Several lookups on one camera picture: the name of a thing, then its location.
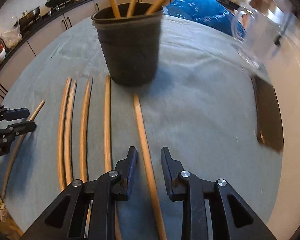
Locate light blue table towel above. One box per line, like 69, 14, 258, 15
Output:
3, 16, 282, 239

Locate black smartphone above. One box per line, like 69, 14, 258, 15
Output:
250, 75, 284, 153

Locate black perforated utensil holder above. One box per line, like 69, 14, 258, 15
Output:
91, 3, 164, 87

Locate blue plastic bag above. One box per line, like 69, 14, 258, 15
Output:
164, 0, 235, 36

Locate white bowl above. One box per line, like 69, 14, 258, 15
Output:
0, 48, 6, 64

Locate steel cooking pot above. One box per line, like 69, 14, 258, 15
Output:
19, 7, 40, 29

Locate lower kitchen cabinets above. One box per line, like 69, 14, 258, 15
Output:
0, 0, 180, 100

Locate clear plastic bag on counter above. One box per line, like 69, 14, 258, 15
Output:
1, 26, 22, 49

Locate clear glass mug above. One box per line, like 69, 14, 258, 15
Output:
231, 2, 290, 69

